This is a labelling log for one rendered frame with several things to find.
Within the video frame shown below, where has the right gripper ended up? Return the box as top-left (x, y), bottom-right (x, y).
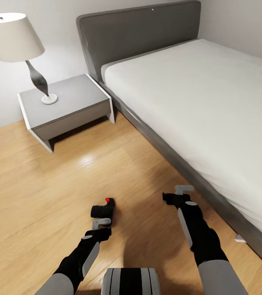
top-left (162, 193), bottom-right (190, 207)

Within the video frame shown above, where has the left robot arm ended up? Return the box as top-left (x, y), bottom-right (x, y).
top-left (34, 218), bottom-right (112, 295)

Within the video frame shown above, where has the digital camera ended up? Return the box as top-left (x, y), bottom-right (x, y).
top-left (91, 198), bottom-right (115, 227)

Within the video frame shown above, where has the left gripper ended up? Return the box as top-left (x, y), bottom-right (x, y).
top-left (85, 227), bottom-right (112, 241)

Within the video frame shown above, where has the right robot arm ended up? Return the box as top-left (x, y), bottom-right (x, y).
top-left (162, 185), bottom-right (249, 295)

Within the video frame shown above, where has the robot trunk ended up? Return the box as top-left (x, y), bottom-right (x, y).
top-left (101, 268), bottom-right (161, 295)

